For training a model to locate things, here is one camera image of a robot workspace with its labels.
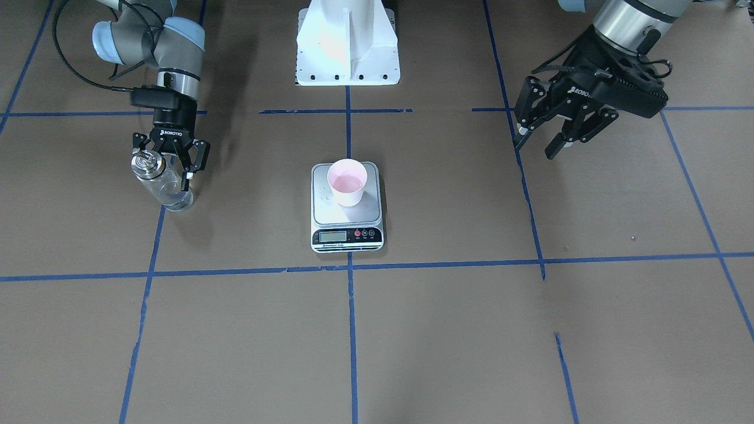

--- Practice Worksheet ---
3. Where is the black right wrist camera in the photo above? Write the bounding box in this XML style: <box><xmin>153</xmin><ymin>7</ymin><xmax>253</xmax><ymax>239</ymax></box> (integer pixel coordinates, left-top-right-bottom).
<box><xmin>130</xmin><ymin>85</ymin><xmax>183</xmax><ymax>111</ymax></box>

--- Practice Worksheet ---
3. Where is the clear glass sauce bottle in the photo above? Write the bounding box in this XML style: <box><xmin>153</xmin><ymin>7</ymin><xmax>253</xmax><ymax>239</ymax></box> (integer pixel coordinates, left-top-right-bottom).
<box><xmin>130</xmin><ymin>148</ymin><xmax>194</xmax><ymax>212</ymax></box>

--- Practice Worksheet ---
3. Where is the silver digital kitchen scale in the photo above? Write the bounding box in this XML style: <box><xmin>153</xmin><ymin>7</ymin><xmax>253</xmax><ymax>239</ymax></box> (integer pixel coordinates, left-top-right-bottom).
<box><xmin>310</xmin><ymin>161</ymin><xmax>385</xmax><ymax>253</ymax></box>

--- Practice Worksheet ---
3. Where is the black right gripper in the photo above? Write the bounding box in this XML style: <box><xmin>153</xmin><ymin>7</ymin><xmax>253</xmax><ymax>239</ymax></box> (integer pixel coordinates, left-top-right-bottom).
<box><xmin>132</xmin><ymin>97</ymin><xmax>211</xmax><ymax>191</ymax></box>

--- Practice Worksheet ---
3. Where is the black camera cable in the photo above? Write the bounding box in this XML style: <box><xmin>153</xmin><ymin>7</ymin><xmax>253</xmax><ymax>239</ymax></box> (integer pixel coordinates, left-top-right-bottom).
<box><xmin>533</xmin><ymin>41</ymin><xmax>673</xmax><ymax>80</ymax></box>
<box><xmin>52</xmin><ymin>0</ymin><xmax>171</xmax><ymax>92</ymax></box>

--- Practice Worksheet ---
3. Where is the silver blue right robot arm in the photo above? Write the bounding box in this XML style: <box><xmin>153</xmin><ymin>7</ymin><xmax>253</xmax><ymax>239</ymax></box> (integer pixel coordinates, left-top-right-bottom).
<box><xmin>92</xmin><ymin>1</ymin><xmax>210</xmax><ymax>191</ymax></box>

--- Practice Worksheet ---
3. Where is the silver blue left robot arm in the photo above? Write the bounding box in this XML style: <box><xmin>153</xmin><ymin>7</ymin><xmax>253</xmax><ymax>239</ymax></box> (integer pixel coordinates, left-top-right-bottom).
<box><xmin>512</xmin><ymin>1</ymin><xmax>690</xmax><ymax>159</ymax></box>

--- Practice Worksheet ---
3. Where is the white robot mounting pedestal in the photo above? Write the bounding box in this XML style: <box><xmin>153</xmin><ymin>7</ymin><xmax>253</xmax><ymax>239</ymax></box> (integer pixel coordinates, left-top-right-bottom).
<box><xmin>295</xmin><ymin>1</ymin><xmax>401</xmax><ymax>87</ymax></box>

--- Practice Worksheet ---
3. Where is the pink paper cup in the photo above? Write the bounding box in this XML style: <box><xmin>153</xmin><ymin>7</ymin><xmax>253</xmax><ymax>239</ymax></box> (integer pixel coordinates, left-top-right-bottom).
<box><xmin>326</xmin><ymin>158</ymin><xmax>368</xmax><ymax>207</ymax></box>

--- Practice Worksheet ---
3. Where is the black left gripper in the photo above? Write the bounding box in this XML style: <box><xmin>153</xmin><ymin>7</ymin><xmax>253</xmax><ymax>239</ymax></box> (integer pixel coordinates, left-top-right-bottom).
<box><xmin>512</xmin><ymin>25</ymin><xmax>670</xmax><ymax>160</ymax></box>

